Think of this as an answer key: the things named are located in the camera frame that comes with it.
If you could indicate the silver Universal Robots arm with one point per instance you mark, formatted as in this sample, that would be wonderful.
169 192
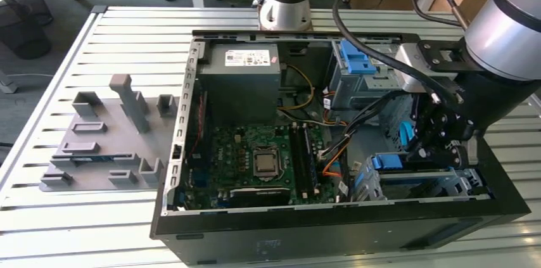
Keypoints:
507 27

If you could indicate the grey power supply unit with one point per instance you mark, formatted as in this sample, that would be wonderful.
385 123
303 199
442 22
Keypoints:
241 90

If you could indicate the green motherboard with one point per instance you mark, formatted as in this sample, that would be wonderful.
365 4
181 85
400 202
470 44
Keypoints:
277 136

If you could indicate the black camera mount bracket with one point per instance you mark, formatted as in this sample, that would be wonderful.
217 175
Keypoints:
427 51

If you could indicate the black open PC case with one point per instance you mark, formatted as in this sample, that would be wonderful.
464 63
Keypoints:
296 239

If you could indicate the black waste bin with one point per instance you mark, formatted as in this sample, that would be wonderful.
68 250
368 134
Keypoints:
26 33

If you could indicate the metal disk bay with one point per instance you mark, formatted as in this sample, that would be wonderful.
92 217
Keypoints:
419 175

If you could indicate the blue plastic drive latch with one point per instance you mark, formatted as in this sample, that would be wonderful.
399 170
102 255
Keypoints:
353 59

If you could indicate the black graphics card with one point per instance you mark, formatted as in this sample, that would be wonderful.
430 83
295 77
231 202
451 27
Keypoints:
260 198

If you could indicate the black case fan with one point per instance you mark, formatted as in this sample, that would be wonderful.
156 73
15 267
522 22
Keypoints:
198 128

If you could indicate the black RAM slot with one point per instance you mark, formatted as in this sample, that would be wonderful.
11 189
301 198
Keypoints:
300 160
312 160

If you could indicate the grey metal foot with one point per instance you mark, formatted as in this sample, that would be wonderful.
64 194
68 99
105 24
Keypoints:
6 84

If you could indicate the CPU socket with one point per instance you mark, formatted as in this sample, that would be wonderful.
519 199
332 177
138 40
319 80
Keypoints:
253 164

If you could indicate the grey plastic parts rack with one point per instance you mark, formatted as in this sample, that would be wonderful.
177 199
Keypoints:
118 142

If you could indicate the silver CPU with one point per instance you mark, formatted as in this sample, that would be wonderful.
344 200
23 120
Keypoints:
265 163

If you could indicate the hard disk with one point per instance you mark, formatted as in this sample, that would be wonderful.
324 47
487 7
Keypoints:
391 163

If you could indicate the grey metal drive cage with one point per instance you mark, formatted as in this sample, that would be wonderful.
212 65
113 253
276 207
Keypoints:
351 90

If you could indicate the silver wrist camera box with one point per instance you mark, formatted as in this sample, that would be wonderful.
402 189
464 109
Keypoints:
408 59

